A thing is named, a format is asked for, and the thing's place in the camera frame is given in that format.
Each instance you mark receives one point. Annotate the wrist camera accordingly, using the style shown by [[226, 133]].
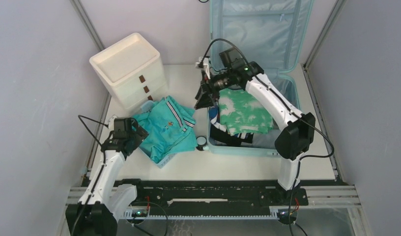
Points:
[[110, 122], [204, 65]]

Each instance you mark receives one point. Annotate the black garment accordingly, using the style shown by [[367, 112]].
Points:
[[228, 139]]

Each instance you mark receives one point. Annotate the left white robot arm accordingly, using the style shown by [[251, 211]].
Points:
[[99, 209]]

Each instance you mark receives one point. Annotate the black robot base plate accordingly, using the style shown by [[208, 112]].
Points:
[[214, 198]]

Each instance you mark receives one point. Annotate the green white patterned cloth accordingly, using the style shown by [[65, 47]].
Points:
[[241, 113]]

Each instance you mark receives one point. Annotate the dark blue patterned clothing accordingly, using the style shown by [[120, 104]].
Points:
[[214, 116]]

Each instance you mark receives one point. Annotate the aluminium frame rails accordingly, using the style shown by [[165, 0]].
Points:
[[321, 195]]

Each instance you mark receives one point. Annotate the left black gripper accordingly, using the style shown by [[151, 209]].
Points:
[[140, 133]]

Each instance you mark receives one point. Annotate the light blue hard-shell suitcase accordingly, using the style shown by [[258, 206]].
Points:
[[268, 32]]

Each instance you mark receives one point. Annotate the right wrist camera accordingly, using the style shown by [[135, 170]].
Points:
[[204, 65]]

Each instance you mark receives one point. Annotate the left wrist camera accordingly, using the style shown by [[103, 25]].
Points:
[[110, 122]]

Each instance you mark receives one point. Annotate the white three-drawer storage cabinet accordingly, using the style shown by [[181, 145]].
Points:
[[132, 71]]

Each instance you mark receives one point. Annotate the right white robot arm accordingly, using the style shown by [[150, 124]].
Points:
[[296, 128]]

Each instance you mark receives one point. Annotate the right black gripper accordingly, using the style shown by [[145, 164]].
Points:
[[205, 97]]

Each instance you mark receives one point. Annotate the teal garment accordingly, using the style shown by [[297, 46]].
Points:
[[170, 127]]

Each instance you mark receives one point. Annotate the light blue perforated plastic basket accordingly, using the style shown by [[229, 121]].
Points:
[[144, 108]]

